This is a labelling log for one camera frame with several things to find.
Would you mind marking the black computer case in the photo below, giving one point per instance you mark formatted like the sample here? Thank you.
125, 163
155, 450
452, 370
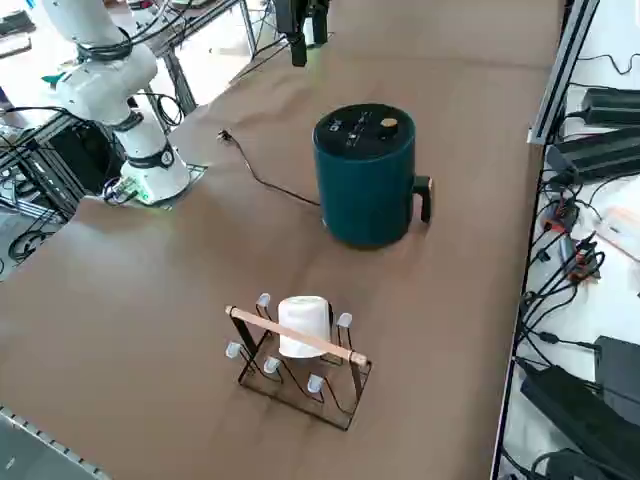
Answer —
75, 150

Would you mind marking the aluminium frame strut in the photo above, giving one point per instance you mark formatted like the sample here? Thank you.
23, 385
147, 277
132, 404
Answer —
180, 85
248, 25

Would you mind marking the green air fryer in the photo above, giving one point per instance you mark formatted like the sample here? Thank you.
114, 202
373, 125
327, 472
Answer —
365, 200

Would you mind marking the white cup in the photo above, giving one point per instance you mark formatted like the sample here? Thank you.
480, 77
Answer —
305, 325

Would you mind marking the round wooden knob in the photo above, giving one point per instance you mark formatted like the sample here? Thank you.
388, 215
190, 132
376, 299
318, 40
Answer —
388, 122

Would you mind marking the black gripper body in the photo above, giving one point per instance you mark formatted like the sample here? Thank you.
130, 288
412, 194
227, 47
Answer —
300, 9

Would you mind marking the orange black connector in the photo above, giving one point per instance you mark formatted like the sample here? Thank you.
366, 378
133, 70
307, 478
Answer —
582, 265
560, 217

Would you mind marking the aluminium frame post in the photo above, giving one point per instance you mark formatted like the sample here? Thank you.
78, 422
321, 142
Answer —
555, 85

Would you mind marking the aluminium edge rail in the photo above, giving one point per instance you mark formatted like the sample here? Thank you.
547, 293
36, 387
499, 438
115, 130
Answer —
30, 428

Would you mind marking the white packet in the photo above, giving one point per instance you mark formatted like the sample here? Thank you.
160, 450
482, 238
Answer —
620, 230

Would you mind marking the black power brick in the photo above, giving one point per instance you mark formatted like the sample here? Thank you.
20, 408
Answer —
595, 155
622, 370
565, 405
615, 107

